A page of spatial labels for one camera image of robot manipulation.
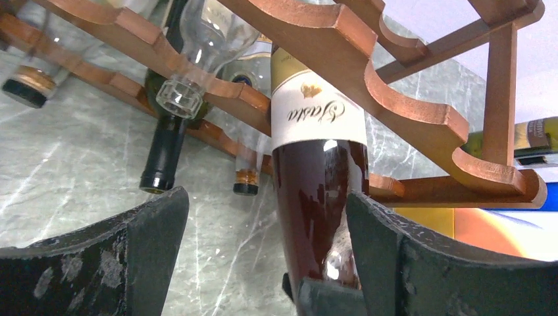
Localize black capped bottle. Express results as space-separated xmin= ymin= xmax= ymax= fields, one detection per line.
xmin=139 ymin=0 xmax=210 ymax=195

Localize clear glass bottle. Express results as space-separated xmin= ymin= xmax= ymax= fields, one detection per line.
xmin=156 ymin=1 xmax=260 ymax=119

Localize brown wooden wine rack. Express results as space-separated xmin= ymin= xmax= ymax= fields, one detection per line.
xmin=1 ymin=1 xmax=547 ymax=208

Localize clear bottle gold collar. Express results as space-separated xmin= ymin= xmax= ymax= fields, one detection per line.
xmin=1 ymin=1 xmax=100 ymax=109

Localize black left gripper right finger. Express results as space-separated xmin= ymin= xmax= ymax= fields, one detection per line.
xmin=298 ymin=192 xmax=557 ymax=315

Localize dark bottle white label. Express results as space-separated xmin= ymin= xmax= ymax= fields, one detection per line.
xmin=270 ymin=45 xmax=369 ymax=297

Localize dark green wine bottle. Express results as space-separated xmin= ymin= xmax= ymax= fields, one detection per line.
xmin=461 ymin=117 xmax=557 ymax=158

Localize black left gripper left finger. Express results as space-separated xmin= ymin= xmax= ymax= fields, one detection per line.
xmin=1 ymin=187 xmax=190 ymax=315

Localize white cylindrical container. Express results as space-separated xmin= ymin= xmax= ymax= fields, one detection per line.
xmin=394 ymin=207 xmax=557 ymax=261

